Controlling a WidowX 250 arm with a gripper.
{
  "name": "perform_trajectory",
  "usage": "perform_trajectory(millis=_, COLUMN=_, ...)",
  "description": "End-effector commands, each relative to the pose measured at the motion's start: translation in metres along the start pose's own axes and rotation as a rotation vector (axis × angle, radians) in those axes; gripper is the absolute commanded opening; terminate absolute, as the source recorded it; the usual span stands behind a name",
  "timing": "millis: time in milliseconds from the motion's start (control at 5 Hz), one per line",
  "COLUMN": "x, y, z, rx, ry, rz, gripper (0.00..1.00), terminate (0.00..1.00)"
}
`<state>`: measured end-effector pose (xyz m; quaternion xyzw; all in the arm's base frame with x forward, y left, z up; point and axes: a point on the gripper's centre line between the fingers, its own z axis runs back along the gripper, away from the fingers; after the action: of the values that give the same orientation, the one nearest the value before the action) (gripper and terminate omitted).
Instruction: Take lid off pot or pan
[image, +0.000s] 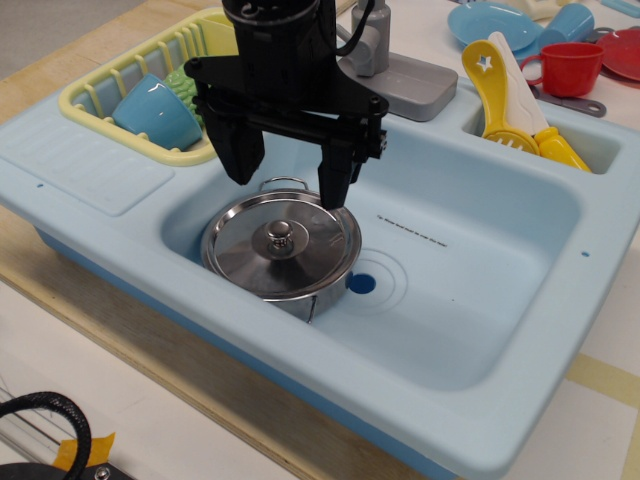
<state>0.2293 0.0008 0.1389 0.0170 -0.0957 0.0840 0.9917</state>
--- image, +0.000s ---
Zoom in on blue plastic cup in rack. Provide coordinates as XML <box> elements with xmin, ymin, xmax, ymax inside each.
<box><xmin>112</xmin><ymin>73</ymin><xmax>202</xmax><ymax>150</ymax></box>

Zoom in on blue plastic tumbler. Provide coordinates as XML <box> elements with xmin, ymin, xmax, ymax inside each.
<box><xmin>537</xmin><ymin>3</ymin><xmax>595</xmax><ymax>49</ymax></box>

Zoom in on yellow masking tape piece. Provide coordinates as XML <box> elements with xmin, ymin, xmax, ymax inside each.
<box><xmin>52</xmin><ymin>431</ymin><xmax>116</xmax><ymax>471</ymax></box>

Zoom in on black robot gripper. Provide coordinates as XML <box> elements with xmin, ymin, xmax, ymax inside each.
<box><xmin>184</xmin><ymin>1</ymin><xmax>388</xmax><ymax>209</ymax></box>

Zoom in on pale yellow dish rack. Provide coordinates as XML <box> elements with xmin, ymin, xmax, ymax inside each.
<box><xmin>58</xmin><ymin>8</ymin><xmax>238</xmax><ymax>166</ymax></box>

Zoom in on shiny steel pot lid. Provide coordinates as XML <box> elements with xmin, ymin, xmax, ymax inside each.
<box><xmin>206</xmin><ymin>198</ymin><xmax>355</xmax><ymax>302</ymax></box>

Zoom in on red plastic plate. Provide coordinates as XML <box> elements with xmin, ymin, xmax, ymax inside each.
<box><xmin>596</xmin><ymin>29</ymin><xmax>640</xmax><ymax>81</ymax></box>

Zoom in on grey plastic utensil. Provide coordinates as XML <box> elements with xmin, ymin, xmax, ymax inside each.
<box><xmin>530</xmin><ymin>86</ymin><xmax>607</xmax><ymax>118</ymax></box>

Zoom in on grey toy faucet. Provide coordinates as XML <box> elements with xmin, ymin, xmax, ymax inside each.
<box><xmin>338</xmin><ymin>1</ymin><xmax>458</xmax><ymax>122</ymax></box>

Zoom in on light blue toy sink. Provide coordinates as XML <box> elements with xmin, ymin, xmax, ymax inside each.
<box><xmin>1</xmin><ymin>81</ymin><xmax>639</xmax><ymax>479</ymax></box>

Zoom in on small stainless steel pot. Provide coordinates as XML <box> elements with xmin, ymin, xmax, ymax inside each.
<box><xmin>200</xmin><ymin>175</ymin><xmax>363</xmax><ymax>325</ymax></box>

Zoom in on green ridged plastic toy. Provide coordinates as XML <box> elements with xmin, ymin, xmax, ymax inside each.
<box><xmin>163</xmin><ymin>66</ymin><xmax>204</xmax><ymax>128</ymax></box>

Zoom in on blue plastic plate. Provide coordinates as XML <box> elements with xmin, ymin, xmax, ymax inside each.
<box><xmin>447</xmin><ymin>1</ymin><xmax>543</xmax><ymax>51</ymax></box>

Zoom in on white and yellow toy knife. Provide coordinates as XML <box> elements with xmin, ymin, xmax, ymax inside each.
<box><xmin>488</xmin><ymin>31</ymin><xmax>591</xmax><ymax>172</ymax></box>

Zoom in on black braided cable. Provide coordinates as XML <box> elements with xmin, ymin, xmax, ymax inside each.
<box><xmin>0</xmin><ymin>391</ymin><xmax>94</xmax><ymax>473</ymax></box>

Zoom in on red plastic cup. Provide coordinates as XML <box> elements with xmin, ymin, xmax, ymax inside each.
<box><xmin>520</xmin><ymin>42</ymin><xmax>604</xmax><ymax>97</ymax></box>

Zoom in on yellow slotted toy spatula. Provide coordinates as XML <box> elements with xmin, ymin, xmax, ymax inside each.
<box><xmin>461</xmin><ymin>40</ymin><xmax>539</xmax><ymax>155</ymax></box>

